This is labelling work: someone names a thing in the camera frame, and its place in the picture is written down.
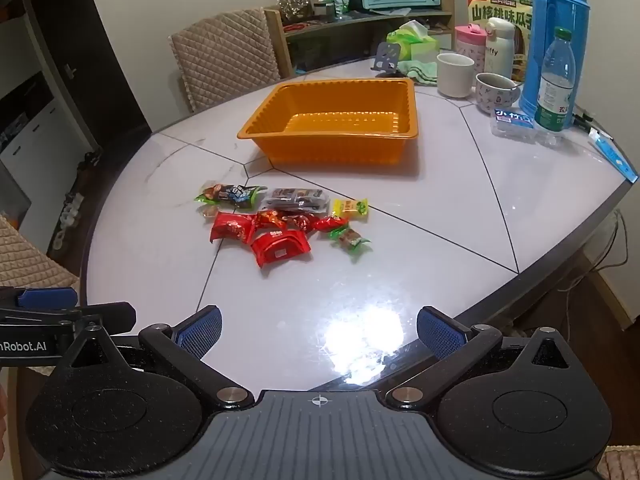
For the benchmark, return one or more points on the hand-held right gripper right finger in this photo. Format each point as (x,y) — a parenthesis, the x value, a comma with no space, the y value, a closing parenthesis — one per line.
(440,332)

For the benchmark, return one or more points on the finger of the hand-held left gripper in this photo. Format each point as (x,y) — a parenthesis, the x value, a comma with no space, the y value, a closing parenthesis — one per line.
(45,297)
(115,316)

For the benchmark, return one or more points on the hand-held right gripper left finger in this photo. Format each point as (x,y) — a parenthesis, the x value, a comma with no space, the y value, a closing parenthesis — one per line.
(200,332)

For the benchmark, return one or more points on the large red snack packet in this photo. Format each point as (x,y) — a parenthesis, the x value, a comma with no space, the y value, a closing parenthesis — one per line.
(231,227)

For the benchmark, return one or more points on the red packet with white label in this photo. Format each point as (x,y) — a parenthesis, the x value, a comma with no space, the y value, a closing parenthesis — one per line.
(277,250)

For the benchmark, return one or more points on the green candy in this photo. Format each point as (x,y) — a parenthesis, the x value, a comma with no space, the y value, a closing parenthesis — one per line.
(350,240)

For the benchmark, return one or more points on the green blue snack bar packet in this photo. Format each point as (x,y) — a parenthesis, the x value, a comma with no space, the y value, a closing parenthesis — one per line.
(235,194)

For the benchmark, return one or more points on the yellow candy packet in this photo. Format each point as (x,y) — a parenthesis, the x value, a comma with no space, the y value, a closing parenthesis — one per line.
(350,208)

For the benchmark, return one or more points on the clear dark snack packet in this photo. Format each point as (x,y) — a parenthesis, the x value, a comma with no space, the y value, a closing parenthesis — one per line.
(295,200)

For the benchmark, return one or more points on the orange plastic tray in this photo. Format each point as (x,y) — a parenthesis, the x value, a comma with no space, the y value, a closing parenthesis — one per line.
(345,125)

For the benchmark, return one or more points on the quilted beige chair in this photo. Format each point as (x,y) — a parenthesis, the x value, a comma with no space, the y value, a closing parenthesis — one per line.
(25,255)
(225,55)

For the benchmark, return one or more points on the white power strip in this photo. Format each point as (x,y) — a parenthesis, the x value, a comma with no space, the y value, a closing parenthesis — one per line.
(70,212)

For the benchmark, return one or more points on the small amber candy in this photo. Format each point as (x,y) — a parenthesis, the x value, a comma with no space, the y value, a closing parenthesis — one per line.
(209,210)

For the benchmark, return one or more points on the white cabinet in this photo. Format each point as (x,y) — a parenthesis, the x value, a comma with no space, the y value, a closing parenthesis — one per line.
(40,145)

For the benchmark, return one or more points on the clear plastic toothpick box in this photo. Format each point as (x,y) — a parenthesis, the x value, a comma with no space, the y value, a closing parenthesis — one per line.
(512,125)

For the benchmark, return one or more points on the beige quilted cushion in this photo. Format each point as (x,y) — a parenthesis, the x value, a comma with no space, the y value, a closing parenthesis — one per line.
(620,467)

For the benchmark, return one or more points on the patterned white mug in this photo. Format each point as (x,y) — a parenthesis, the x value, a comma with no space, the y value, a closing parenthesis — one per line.
(492,97)

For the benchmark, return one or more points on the blue tube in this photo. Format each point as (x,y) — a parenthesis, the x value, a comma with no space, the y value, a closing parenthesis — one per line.
(615,157)

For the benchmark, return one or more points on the dark wooden cabinet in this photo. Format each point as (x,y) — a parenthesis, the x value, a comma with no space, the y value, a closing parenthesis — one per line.
(65,45)

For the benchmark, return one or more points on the white cup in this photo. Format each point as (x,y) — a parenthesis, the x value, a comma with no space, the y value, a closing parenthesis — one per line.
(455,77)

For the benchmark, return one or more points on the black pen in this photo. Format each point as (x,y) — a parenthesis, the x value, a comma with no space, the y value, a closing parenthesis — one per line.
(582,119)

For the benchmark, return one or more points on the green towel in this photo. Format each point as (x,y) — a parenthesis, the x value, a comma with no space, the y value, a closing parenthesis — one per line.
(420,71)

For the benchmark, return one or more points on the clear water bottle green cap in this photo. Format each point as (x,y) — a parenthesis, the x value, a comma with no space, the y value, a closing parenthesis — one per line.
(552,90)

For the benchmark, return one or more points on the grey phone stand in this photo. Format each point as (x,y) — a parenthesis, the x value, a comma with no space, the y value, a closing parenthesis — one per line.
(386,57)

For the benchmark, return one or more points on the white thermos bottle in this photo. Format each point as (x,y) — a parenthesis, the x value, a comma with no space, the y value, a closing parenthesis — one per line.
(500,50)

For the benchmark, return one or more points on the pink tumbler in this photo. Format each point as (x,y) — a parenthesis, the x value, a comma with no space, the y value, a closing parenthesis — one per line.
(470,45)

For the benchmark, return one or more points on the green tissue pack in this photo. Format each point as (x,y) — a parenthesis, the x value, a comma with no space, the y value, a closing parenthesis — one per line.
(407,42)

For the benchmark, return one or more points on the blue thermos jug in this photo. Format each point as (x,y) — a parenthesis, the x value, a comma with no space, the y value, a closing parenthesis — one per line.
(545,50)

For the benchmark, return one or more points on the wooden shelf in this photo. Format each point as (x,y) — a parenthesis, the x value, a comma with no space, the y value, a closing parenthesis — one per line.
(276,40)

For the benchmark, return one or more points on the large green yellow snack bag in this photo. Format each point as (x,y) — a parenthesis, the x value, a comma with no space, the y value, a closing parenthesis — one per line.
(500,7)

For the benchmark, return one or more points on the clear jar with orange lid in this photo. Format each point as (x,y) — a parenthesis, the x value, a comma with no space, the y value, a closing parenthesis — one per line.
(295,5)

